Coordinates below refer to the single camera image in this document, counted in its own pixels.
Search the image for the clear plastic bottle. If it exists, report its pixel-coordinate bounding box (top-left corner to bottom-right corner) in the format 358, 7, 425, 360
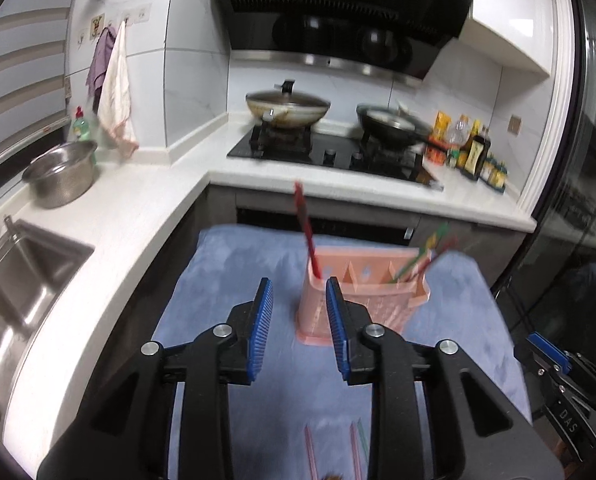
445, 114, 471, 151

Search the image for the white hanging towel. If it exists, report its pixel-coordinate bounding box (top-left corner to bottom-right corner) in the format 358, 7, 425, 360
97, 20, 140, 158

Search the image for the striped window blind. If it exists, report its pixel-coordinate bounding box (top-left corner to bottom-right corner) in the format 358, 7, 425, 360
0, 0, 79, 171

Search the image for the blue plush table mat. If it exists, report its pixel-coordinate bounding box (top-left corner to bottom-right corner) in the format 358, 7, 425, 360
150, 224, 533, 480

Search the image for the black wok with lid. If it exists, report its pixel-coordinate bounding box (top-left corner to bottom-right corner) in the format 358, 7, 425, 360
356, 102, 433, 151

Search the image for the bright red chopstick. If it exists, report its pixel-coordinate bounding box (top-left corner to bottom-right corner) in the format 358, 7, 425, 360
293, 181, 323, 278

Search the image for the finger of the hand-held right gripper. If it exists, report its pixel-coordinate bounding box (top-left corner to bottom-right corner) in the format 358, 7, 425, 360
515, 344, 561, 391
525, 332, 573, 376

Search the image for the steel kitchen sink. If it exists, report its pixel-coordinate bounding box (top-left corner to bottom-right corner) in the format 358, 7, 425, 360
0, 217, 96, 406

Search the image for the black gas stove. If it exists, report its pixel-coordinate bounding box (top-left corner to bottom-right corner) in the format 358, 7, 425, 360
226, 125, 446, 192

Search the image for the green chopstick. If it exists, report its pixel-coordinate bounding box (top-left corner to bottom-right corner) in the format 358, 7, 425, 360
357, 417, 371, 461
400, 224, 449, 281

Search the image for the white kitchen counter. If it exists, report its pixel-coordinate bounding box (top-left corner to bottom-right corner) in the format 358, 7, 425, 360
0, 112, 537, 436

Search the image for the pink perforated utensil holder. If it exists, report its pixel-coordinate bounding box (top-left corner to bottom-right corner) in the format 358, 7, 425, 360
296, 247, 431, 347

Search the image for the group of chopsticks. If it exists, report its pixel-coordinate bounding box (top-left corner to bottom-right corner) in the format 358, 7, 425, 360
405, 237, 459, 281

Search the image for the black range hood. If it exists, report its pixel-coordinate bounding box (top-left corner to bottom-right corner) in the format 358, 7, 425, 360
208, 0, 476, 86

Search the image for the dark soy sauce bottle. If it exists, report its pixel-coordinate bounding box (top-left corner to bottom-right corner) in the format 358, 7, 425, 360
460, 125, 492, 182

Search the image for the green dish soap bottle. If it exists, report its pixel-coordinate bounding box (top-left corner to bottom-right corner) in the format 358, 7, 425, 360
70, 106, 98, 166

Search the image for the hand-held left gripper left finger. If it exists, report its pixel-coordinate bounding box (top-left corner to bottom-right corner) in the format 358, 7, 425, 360
37, 277, 275, 480

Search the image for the row of seasoning jars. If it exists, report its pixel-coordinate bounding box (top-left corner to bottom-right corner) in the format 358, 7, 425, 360
479, 152, 509, 194

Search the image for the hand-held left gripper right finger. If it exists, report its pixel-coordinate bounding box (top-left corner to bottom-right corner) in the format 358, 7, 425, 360
325, 276, 564, 480

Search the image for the black framed glass door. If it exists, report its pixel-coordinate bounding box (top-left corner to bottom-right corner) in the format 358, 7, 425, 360
492, 0, 596, 480

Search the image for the beige wok with lid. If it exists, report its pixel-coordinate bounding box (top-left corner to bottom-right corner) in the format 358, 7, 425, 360
245, 80, 331, 129

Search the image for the red instant noodle cup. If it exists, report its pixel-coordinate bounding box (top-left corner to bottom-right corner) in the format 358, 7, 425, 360
424, 135, 451, 165

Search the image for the steel colander bowl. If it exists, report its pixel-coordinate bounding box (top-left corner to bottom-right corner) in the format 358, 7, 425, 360
21, 140, 99, 210

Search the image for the purple hanging cloth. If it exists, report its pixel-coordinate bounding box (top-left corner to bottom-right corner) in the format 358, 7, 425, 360
85, 27, 118, 113

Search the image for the white upper cabinet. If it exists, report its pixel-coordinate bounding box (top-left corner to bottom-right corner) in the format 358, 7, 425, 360
470, 0, 553, 78

